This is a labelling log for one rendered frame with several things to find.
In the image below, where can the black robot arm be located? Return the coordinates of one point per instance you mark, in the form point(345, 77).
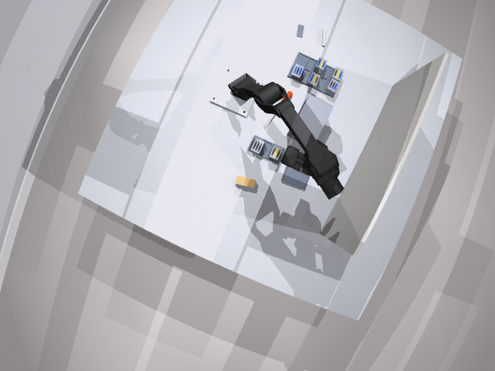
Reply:
point(321, 162)

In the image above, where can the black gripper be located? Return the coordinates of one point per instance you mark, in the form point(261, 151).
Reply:
point(295, 159)

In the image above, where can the orange-handled screwdriver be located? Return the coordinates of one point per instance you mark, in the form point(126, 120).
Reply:
point(289, 95)

